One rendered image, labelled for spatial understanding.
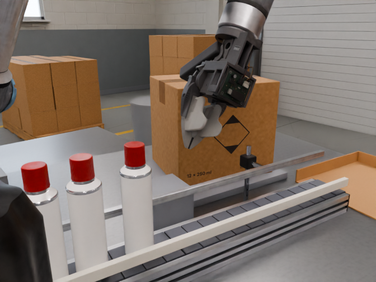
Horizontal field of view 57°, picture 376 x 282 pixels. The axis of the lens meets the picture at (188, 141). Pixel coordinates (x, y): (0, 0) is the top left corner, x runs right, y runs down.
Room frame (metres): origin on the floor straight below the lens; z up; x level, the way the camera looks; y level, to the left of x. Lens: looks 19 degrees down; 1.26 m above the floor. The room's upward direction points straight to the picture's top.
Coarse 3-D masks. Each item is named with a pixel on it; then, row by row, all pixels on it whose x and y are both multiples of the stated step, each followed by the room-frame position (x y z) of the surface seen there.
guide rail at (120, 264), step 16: (304, 192) 0.68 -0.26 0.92; (320, 192) 0.70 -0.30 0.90; (256, 208) 0.61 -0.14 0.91; (272, 208) 0.62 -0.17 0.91; (224, 224) 0.56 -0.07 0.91; (240, 224) 0.58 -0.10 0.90; (176, 240) 0.50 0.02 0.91; (192, 240) 0.52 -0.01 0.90; (128, 256) 0.46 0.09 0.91; (144, 256) 0.47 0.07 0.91; (160, 256) 0.49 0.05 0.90; (80, 272) 0.42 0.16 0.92; (96, 272) 0.43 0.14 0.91; (112, 272) 0.44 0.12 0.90
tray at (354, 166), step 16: (336, 160) 1.01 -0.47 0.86; (352, 160) 1.05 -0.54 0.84; (368, 160) 1.04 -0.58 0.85; (304, 176) 0.93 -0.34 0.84; (320, 176) 0.95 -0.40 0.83; (336, 176) 0.95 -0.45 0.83; (352, 176) 0.95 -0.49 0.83; (368, 176) 0.95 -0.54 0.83; (352, 192) 0.84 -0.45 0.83; (368, 192) 0.84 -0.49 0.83; (352, 208) 0.76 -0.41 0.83; (368, 208) 0.76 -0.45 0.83
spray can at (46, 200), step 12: (24, 168) 0.42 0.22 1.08; (36, 168) 0.42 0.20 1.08; (24, 180) 0.42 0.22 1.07; (36, 180) 0.42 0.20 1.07; (48, 180) 0.43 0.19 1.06; (36, 192) 0.42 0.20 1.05; (48, 192) 0.42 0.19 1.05; (36, 204) 0.41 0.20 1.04; (48, 204) 0.41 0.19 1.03; (48, 216) 0.41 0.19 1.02; (60, 216) 0.44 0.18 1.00; (48, 228) 0.41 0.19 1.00; (60, 228) 0.43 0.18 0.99; (48, 240) 0.41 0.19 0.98; (60, 240) 0.43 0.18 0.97; (60, 252) 0.42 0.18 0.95; (60, 264) 0.42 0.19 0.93; (60, 276) 0.42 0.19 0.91
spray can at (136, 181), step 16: (128, 144) 0.52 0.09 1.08; (144, 144) 0.52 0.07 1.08; (128, 160) 0.50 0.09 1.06; (144, 160) 0.51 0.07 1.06; (128, 176) 0.49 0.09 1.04; (144, 176) 0.50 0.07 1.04; (128, 192) 0.49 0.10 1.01; (144, 192) 0.50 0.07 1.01; (128, 208) 0.50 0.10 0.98; (144, 208) 0.50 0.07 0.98; (128, 224) 0.50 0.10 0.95; (144, 224) 0.50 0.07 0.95; (128, 240) 0.50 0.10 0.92; (144, 240) 0.50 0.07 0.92
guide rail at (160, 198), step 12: (300, 156) 0.78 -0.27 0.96; (312, 156) 0.80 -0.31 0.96; (252, 168) 0.71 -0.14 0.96; (264, 168) 0.71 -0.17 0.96; (276, 168) 0.73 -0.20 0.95; (216, 180) 0.64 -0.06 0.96; (228, 180) 0.66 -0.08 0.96; (168, 192) 0.59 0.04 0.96; (180, 192) 0.59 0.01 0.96; (192, 192) 0.61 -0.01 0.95; (156, 204) 0.57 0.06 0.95; (108, 216) 0.52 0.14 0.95
